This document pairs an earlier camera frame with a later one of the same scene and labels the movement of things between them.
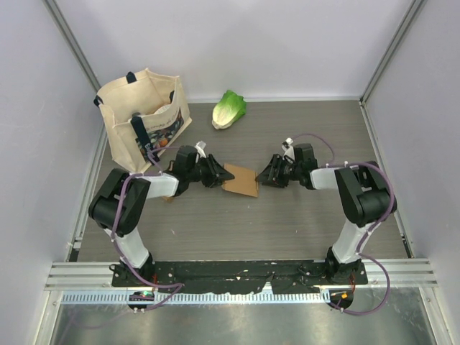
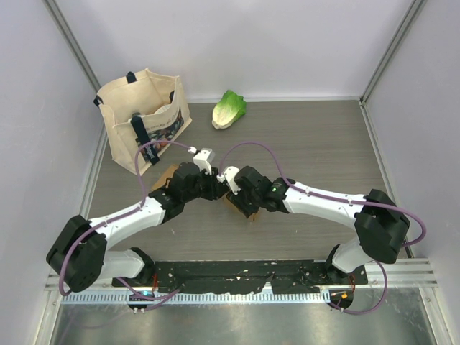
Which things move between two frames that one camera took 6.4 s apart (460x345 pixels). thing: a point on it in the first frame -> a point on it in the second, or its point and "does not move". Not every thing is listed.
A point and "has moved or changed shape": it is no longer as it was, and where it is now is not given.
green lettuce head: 229,108 does not move
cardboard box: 244,182 has moved or changed shape
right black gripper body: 284,171 -> 247,203
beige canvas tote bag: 147,112 does not move
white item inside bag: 163,108 does not move
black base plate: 341,278 does not move
